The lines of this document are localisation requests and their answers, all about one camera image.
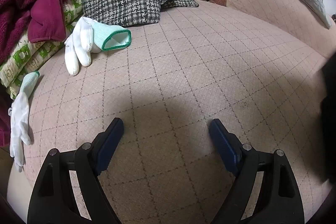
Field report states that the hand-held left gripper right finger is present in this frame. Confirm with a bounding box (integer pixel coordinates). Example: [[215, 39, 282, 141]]
[[208, 118, 305, 224]]

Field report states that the white glove with green cuff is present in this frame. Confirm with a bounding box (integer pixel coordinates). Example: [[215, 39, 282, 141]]
[[64, 17, 132, 76], [8, 70, 40, 173]]

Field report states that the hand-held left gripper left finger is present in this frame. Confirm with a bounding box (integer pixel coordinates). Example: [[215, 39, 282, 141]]
[[27, 117, 124, 224]]

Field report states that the green printed cloth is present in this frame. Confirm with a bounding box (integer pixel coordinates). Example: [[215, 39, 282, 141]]
[[0, 0, 84, 100]]

